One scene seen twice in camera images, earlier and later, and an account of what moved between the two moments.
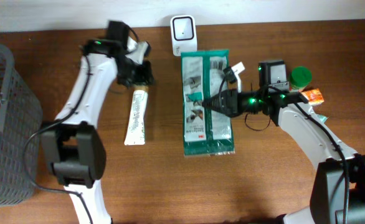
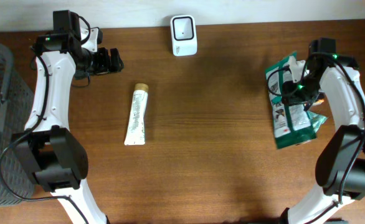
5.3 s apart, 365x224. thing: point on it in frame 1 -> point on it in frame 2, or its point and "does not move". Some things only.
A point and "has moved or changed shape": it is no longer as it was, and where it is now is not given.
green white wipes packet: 205,132 has moved or changed shape
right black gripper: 232,101 -> 292,96
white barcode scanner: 184,33 does not move
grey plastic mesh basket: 12,112 does not move
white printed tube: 135,134 does not move
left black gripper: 145,77 -> 104,66
